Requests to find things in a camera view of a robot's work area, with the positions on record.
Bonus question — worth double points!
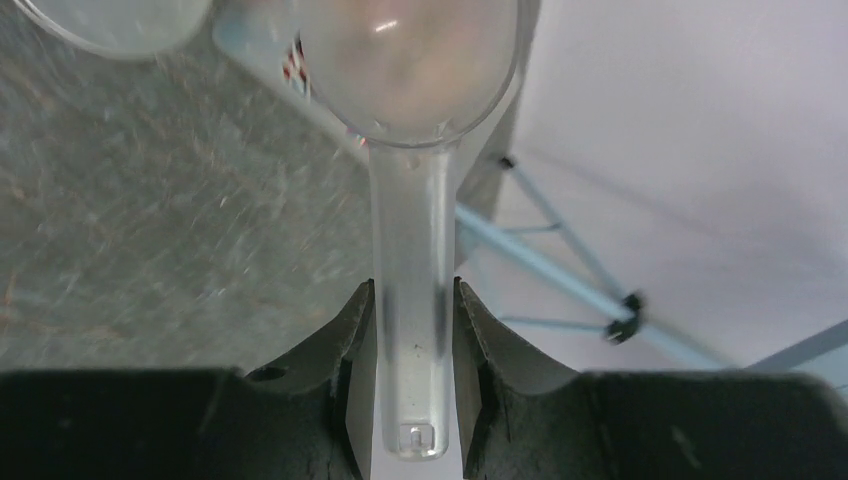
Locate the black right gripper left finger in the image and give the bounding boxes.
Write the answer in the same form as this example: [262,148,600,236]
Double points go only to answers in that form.
[246,280,376,479]

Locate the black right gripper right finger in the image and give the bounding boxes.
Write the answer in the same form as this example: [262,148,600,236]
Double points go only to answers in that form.
[453,279,583,479]

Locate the clear plastic scoop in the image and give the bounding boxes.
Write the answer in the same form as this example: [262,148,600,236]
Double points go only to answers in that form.
[301,0,521,461]

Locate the clear compartment candy tray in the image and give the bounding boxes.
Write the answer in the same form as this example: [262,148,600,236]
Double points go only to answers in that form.
[213,1,521,270]

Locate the light blue camera tripod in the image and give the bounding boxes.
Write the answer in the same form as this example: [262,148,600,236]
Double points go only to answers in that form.
[456,156,734,369]

